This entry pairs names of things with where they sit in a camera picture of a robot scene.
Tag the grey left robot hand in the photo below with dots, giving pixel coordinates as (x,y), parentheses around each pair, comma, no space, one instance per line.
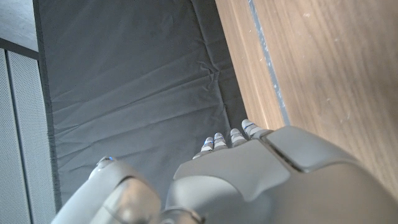
(280,186)

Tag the grey tape outline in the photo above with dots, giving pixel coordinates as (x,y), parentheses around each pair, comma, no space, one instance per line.
(269,62)

